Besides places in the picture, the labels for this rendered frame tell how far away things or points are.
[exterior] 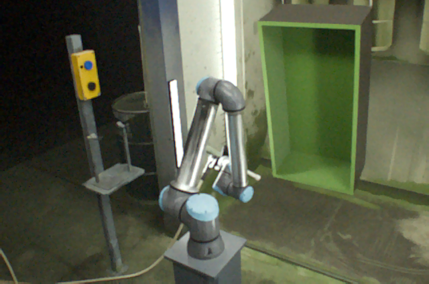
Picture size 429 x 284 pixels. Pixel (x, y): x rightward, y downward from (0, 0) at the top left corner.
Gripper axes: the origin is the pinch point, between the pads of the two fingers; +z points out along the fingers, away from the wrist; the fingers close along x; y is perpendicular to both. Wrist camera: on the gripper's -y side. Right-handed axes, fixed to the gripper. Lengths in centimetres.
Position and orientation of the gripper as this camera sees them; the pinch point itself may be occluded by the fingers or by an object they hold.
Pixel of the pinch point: (212, 157)
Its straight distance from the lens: 251.8
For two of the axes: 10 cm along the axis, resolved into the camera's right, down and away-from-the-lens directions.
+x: 8.0, 4.9, 3.5
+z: -4.1, 0.0, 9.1
